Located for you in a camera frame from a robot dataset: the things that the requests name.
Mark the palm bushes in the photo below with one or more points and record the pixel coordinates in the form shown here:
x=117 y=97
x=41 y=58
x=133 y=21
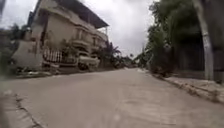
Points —
x=110 y=55

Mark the white car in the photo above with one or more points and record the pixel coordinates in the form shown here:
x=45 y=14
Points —
x=87 y=60

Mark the grey concrete road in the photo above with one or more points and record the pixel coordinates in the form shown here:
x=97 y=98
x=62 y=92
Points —
x=110 y=96

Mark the white picket fence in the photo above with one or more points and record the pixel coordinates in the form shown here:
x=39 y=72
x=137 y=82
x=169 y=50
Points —
x=52 y=56

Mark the green trees and bushes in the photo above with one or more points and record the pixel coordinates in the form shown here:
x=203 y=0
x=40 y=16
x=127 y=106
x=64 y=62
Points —
x=166 y=36

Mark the beige two-storey house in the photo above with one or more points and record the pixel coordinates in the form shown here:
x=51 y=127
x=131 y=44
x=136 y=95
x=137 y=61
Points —
x=60 y=26

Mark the dark fence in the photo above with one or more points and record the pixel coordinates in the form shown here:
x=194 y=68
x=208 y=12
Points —
x=190 y=55

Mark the rubble roadside verge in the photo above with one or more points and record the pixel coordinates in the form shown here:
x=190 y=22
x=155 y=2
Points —
x=196 y=85

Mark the pale concrete pole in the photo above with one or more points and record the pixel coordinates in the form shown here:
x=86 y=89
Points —
x=206 y=46

